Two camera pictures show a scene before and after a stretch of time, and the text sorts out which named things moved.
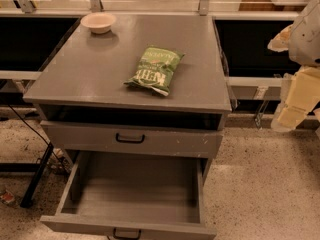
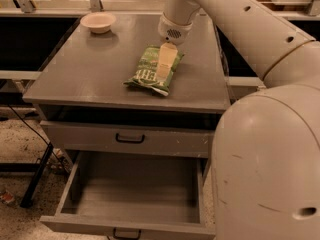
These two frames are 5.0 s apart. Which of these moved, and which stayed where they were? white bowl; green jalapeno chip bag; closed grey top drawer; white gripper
Moved: white gripper
Stayed: closed grey top drawer; white bowl; green jalapeno chip bag
